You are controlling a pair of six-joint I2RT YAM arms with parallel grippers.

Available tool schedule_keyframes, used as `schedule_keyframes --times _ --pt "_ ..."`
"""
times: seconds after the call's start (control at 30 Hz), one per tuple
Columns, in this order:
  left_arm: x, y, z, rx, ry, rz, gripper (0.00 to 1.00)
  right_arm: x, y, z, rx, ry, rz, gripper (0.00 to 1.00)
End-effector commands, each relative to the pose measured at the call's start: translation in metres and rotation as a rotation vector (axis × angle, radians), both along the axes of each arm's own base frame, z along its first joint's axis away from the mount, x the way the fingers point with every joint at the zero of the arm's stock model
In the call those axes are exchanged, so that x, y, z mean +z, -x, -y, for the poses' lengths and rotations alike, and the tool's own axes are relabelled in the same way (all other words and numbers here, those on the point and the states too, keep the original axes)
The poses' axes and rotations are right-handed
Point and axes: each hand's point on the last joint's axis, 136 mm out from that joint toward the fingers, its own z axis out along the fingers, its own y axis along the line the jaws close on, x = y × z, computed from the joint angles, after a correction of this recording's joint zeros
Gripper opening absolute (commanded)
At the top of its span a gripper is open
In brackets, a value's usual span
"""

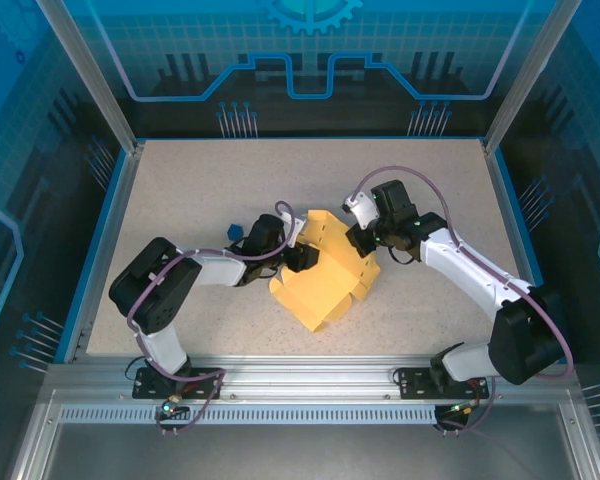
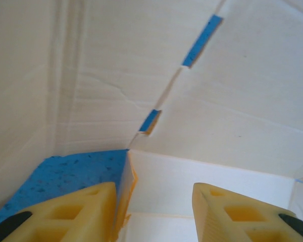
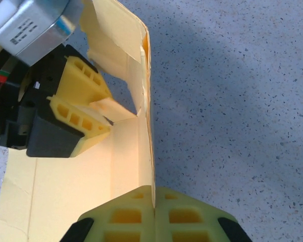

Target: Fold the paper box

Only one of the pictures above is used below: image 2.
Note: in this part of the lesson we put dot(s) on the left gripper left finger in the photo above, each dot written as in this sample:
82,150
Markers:
65,219

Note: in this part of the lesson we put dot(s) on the yellow paper box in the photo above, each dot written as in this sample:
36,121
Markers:
217,100

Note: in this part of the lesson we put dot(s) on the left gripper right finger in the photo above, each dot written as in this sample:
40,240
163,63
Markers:
242,221

